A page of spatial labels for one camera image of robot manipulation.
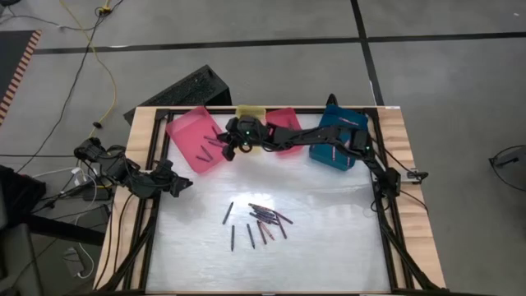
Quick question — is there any blue plastic bin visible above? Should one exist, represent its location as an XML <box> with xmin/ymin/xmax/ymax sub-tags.
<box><xmin>307</xmin><ymin>104</ymin><xmax>370</xmax><ymax>172</ymax></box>

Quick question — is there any black floor beam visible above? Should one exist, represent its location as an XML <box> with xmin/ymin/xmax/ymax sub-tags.
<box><xmin>24</xmin><ymin>214</ymin><xmax>107</xmax><ymax>247</ymax></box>

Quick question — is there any yellow plastic bin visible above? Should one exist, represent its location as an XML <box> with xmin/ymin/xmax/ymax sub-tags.
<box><xmin>234</xmin><ymin>104</ymin><xmax>267</xmax><ymax>156</ymax></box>

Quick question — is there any black mat with striped edge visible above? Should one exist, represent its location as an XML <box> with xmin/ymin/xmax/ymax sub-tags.
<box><xmin>0</xmin><ymin>29</ymin><xmax>44</xmax><ymax>127</ymax></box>

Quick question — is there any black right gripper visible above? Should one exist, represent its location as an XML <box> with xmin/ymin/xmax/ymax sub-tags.
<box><xmin>216</xmin><ymin>116</ymin><xmax>273</xmax><ymax>162</ymax></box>

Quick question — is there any white cable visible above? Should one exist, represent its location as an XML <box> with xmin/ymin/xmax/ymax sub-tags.
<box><xmin>61</xmin><ymin>242</ymin><xmax>96</xmax><ymax>280</ymax></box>

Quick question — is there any small red plastic bin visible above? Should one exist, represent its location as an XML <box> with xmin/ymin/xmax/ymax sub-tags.
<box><xmin>265</xmin><ymin>107</ymin><xmax>306</xmax><ymax>158</ymax></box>

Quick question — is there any black aluminium table frame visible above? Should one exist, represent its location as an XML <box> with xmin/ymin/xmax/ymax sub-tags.
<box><xmin>96</xmin><ymin>107</ymin><xmax>443</xmax><ymax>296</ymax></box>

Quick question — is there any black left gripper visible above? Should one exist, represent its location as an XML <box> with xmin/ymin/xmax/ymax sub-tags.
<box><xmin>145</xmin><ymin>158</ymin><xmax>194</xmax><ymax>199</ymax></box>

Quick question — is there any thick yellow cable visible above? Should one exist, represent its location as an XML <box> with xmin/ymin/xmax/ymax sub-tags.
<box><xmin>59</xmin><ymin>0</ymin><xmax>118</xmax><ymax>139</ymax></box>

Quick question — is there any large pink plastic bin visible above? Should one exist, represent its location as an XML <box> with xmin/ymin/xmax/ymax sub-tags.
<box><xmin>164</xmin><ymin>105</ymin><xmax>231</xmax><ymax>176</ymax></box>

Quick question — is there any long black floor cable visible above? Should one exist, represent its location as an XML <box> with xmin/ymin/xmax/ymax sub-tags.
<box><xmin>14</xmin><ymin>0</ymin><xmax>127</xmax><ymax>176</ymax></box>

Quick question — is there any dark bag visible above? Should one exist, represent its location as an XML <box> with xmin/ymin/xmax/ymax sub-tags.
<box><xmin>0</xmin><ymin>164</ymin><xmax>47</xmax><ymax>217</ymax></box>

